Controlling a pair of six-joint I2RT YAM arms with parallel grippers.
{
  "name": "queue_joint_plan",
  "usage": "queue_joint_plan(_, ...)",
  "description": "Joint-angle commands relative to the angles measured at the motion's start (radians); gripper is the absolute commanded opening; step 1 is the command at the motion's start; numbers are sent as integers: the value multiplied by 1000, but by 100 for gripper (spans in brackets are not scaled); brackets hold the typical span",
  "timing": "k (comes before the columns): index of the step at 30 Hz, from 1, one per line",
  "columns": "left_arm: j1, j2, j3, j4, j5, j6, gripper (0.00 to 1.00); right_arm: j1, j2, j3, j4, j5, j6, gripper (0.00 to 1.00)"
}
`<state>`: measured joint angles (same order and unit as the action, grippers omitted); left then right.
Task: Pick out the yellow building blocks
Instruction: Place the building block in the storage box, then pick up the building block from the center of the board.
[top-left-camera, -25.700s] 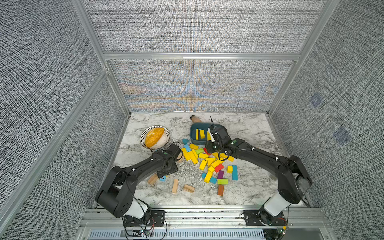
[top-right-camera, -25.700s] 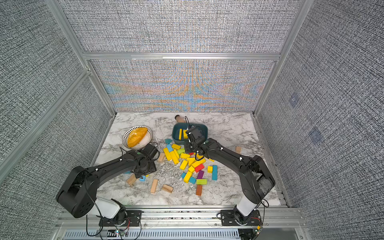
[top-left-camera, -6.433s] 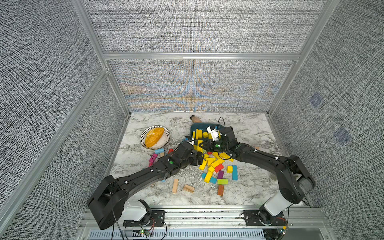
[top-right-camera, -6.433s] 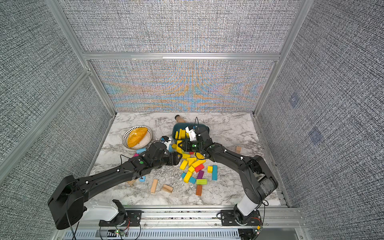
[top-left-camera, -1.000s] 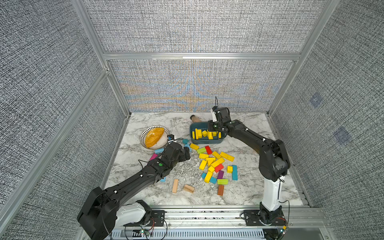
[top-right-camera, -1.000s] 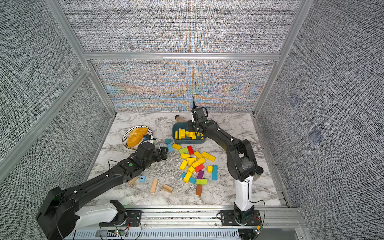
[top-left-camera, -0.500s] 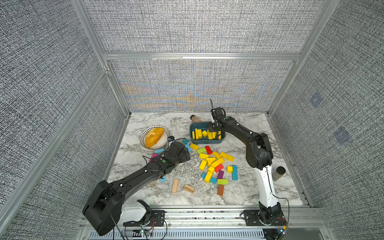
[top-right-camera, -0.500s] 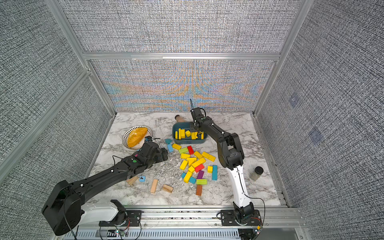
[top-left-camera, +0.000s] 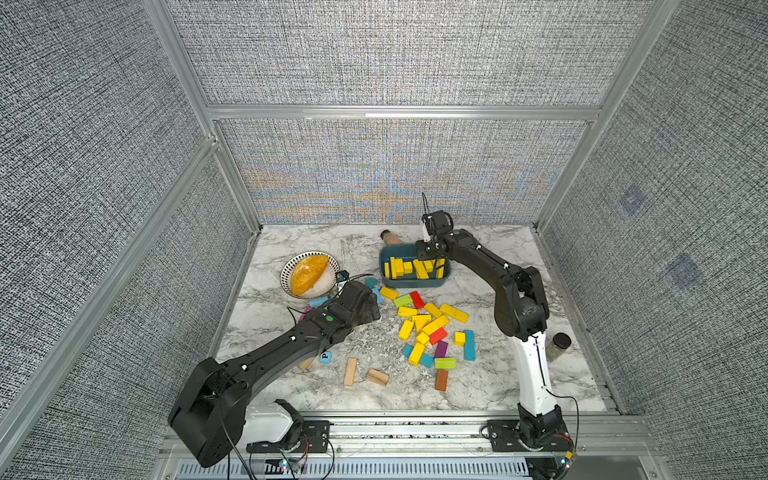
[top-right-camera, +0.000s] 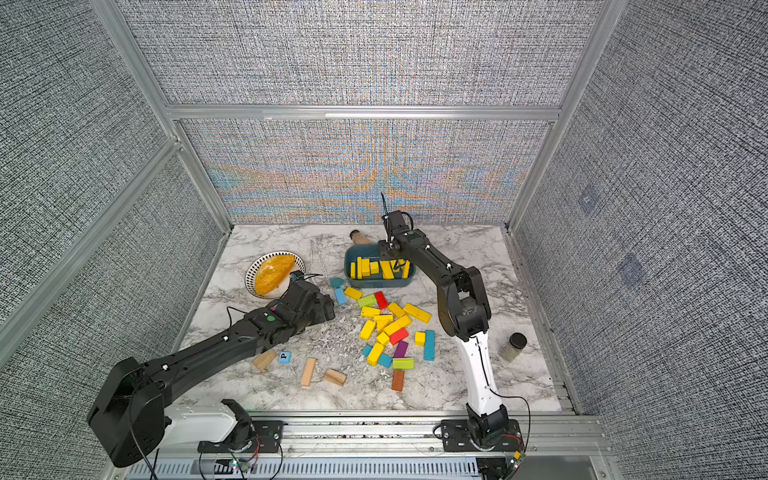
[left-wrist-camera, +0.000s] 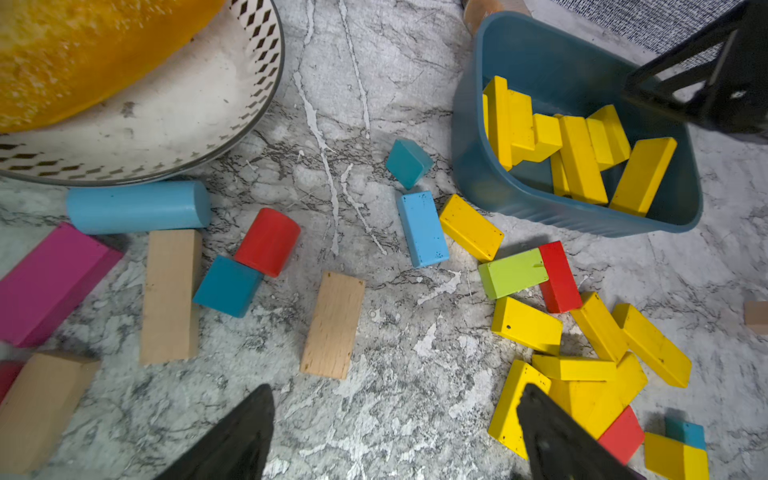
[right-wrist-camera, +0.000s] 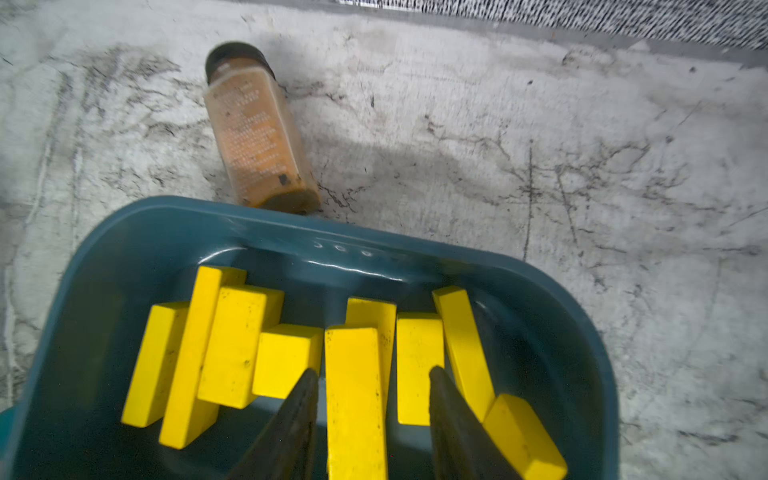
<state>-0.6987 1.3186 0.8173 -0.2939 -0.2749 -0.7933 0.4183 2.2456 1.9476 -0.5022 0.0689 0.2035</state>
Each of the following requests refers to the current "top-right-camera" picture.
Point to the red block lower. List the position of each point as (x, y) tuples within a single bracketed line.
[(398, 336)]

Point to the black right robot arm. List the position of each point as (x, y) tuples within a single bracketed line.
[(464, 313)]

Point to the grey jar with black lid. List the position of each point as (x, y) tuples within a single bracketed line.
[(514, 346)]

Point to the patterned white plate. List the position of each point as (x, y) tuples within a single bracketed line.
[(251, 272)]

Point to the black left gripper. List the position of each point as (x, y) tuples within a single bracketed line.
[(322, 315)]

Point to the red long block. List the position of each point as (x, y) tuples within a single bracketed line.
[(381, 300)]

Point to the yellow block front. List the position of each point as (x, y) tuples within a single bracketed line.
[(374, 353)]

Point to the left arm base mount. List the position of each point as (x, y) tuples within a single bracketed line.
[(247, 435)]

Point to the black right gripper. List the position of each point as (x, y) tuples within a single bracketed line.
[(382, 249)]

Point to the yellow block right end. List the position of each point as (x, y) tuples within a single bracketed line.
[(417, 314)]

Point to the purple block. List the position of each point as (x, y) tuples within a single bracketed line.
[(401, 349)]

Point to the natural wood arch block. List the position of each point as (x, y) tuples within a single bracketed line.
[(335, 377)]

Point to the orange sesame bread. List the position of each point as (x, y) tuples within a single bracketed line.
[(271, 272)]

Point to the lime green block front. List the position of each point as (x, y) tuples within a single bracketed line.
[(404, 363)]

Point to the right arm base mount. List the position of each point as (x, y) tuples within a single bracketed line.
[(458, 437)]

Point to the natural wood block front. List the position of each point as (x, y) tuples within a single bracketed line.
[(308, 372)]

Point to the teal plastic bin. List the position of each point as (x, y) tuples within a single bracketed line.
[(404, 271)]

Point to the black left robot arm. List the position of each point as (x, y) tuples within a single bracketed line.
[(132, 414)]

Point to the light blue flat block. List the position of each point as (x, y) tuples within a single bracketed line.
[(340, 296)]

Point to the natural wood block left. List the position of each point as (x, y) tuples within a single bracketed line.
[(264, 360)]

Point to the teal long block right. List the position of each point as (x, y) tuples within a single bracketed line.
[(429, 346)]

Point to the orange brown block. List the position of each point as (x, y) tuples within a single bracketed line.
[(398, 380)]

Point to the spice jar with black cap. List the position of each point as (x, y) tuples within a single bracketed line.
[(359, 238)]

